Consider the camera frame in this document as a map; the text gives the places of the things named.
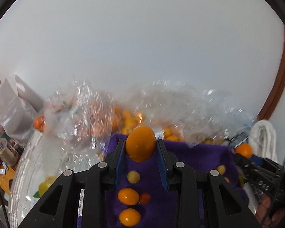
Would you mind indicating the grey checked cloth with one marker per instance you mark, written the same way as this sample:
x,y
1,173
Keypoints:
x,y
238,139

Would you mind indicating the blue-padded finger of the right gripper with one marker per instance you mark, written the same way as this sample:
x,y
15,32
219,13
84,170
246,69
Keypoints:
x,y
255,160

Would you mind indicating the white folded cloth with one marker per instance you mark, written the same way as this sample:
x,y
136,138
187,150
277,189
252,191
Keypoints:
x,y
262,139

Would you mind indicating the clear plastic fruit bag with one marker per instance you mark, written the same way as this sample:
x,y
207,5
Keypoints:
x,y
174,110

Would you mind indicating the yellowish small fruit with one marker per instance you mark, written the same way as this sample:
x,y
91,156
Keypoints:
x,y
133,177

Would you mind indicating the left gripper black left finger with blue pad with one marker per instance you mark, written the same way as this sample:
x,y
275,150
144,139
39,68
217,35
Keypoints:
x,y
82,191

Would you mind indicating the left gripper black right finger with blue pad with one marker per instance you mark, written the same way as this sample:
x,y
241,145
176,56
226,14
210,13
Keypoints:
x,y
203,199

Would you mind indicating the small red-orange kumquat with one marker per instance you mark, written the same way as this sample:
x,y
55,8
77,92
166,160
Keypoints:
x,y
144,198

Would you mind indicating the purple towel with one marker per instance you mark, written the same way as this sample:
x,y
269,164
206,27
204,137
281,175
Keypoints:
x,y
161,211

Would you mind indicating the mandarins in bag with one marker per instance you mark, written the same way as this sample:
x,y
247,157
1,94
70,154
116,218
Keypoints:
x,y
39,123

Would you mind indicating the orange fruit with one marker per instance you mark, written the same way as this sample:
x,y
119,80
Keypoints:
x,y
140,144
128,196
129,217
245,150
221,169

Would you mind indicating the white lace fruit tablecloth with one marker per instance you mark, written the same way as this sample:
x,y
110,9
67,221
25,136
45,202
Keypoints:
x,y
45,157

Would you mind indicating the white plastic bag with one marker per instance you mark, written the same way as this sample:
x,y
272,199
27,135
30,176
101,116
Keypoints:
x,y
19,105

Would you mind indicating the brown wooden door frame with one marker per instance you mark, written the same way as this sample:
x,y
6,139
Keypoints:
x,y
277,90

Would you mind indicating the plastic water bottle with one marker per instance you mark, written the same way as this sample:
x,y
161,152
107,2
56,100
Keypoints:
x,y
8,153

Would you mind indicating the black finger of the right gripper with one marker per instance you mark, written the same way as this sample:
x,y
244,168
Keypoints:
x,y
250,172

